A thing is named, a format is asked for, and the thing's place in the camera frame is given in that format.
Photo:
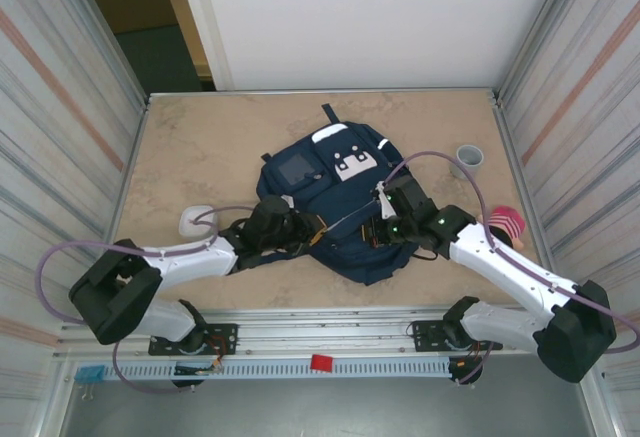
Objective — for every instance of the navy blue student backpack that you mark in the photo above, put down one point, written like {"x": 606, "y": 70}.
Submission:
{"x": 350, "y": 267}

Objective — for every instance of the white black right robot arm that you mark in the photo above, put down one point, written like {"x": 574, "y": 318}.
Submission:
{"x": 575, "y": 342}

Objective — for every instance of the grey plastic cup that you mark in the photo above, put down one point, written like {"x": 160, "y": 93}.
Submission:
{"x": 475, "y": 154}

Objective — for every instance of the pink striped soft doll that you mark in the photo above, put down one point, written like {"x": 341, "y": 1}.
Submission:
{"x": 510, "y": 219}

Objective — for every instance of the aluminium mounting rails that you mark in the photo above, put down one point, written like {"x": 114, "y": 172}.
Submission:
{"x": 325, "y": 329}

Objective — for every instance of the red tape patch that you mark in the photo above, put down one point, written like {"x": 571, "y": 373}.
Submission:
{"x": 322, "y": 363}

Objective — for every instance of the blue binder clip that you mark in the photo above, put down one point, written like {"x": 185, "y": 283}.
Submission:
{"x": 90, "y": 373}

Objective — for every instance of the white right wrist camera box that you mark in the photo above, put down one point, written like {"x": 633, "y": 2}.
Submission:
{"x": 386, "y": 204}

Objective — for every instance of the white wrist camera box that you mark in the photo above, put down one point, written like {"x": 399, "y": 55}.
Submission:
{"x": 288, "y": 201}
{"x": 386, "y": 204}

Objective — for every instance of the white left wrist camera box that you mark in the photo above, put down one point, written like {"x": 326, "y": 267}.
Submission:
{"x": 288, "y": 201}

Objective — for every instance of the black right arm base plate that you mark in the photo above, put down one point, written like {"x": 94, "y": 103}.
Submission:
{"x": 425, "y": 339}

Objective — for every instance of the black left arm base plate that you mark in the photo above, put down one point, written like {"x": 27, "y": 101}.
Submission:
{"x": 227, "y": 329}

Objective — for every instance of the beige door frame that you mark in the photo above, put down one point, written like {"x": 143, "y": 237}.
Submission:
{"x": 186, "y": 17}

